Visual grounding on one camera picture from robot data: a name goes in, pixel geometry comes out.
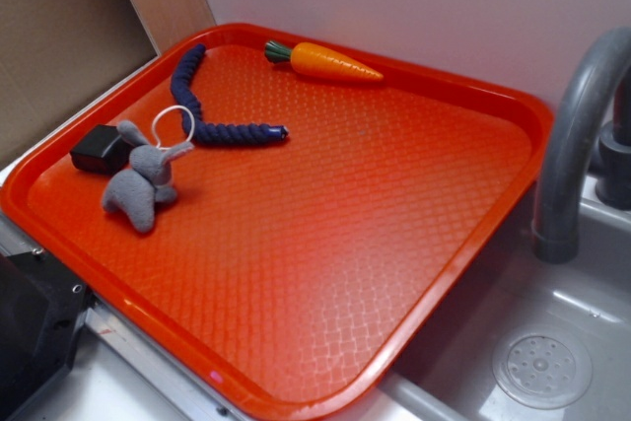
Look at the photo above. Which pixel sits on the orange plastic tray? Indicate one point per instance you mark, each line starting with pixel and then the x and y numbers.
pixel 289 277

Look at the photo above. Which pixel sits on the orange toy carrot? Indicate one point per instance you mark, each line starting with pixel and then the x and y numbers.
pixel 316 61

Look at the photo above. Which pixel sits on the grey plush bunny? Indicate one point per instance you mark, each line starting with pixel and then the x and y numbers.
pixel 147 182

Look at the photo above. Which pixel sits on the small black box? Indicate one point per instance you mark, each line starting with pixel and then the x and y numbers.
pixel 101 151

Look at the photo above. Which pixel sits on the grey curved faucet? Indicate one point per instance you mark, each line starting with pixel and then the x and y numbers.
pixel 586 107

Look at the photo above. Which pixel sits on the grey toy sink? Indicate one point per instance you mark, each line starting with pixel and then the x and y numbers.
pixel 520 339

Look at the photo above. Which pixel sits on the brown cardboard panel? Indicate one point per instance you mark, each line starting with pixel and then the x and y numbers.
pixel 56 57

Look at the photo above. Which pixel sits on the dark grey faucet handle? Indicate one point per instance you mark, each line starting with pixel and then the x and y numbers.
pixel 613 187

